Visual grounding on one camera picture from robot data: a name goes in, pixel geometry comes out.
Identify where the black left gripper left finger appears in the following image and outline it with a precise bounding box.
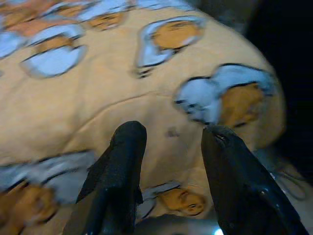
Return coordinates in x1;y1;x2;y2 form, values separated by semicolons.
63;120;148;235

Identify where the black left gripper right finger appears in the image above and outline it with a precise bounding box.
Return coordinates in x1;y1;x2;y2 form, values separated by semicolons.
201;124;310;235

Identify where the yellow cartoon egg duvet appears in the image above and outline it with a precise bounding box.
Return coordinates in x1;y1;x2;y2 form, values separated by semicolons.
0;0;287;235

